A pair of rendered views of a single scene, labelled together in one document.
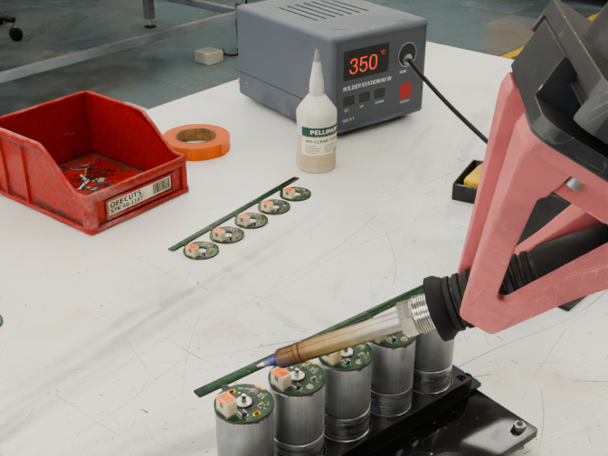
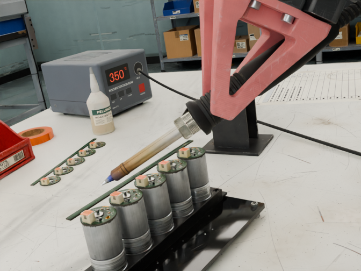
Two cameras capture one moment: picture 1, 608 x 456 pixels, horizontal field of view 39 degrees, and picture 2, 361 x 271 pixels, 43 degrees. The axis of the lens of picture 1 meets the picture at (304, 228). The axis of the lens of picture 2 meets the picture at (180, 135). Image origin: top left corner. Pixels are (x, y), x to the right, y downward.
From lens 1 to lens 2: 0.09 m
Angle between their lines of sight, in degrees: 14
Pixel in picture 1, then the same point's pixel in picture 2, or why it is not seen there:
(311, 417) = (140, 217)
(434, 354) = (199, 175)
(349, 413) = (161, 215)
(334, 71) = (102, 81)
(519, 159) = not seen: outside the picture
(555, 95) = not seen: outside the picture
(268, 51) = (63, 83)
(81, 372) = not seen: outside the picture
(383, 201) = (145, 137)
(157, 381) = (41, 244)
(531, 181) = (232, 8)
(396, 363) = (180, 181)
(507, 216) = (223, 37)
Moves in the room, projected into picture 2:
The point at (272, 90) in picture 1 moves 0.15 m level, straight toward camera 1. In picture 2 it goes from (70, 104) to (79, 126)
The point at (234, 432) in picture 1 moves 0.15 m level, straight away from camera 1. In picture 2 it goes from (97, 232) to (66, 161)
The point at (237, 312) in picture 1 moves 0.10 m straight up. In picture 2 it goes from (80, 201) to (57, 111)
